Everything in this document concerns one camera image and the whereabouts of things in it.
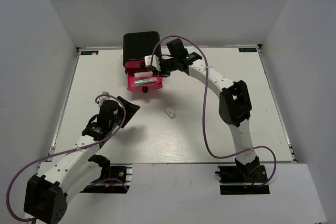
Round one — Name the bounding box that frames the purple cable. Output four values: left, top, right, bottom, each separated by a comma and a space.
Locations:
5, 94, 131, 221
151, 35, 278, 189

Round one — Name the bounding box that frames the right blue corner label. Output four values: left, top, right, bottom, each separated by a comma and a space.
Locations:
238, 48, 258, 52

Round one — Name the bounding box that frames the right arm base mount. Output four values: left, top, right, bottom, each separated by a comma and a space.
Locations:
215, 165, 270, 195

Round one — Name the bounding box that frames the green capped highlighter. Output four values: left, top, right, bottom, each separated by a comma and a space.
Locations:
134, 78, 157, 86

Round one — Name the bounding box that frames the orange capped highlighter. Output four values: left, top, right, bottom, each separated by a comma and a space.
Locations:
134, 71, 153, 78

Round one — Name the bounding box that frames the black drawer cabinet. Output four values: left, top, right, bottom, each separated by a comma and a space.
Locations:
122, 31, 160, 74

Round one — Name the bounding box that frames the left blue corner label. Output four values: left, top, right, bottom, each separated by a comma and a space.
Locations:
80, 50, 99, 56

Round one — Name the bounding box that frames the pink drawer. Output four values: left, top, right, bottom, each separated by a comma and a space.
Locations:
124, 60, 146, 69
127, 68, 163, 93

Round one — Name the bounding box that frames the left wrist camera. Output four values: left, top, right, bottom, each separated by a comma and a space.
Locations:
95, 91, 110, 107

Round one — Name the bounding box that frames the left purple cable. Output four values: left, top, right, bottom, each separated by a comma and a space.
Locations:
5, 94, 131, 221

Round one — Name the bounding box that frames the blue corner label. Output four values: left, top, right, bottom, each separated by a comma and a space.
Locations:
80, 50, 99, 56
238, 48, 258, 52

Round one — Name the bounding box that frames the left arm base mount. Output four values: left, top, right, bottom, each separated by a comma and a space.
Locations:
81, 164, 133, 194

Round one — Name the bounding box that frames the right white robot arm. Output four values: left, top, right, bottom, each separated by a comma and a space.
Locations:
145, 36, 260, 182

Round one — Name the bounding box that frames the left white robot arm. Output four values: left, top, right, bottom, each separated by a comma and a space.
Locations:
24, 93, 140, 223

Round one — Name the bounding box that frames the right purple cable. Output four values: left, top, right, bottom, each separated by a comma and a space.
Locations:
151, 35, 278, 189

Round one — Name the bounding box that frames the small staples box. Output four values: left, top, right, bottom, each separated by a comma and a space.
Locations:
164, 107, 176, 119

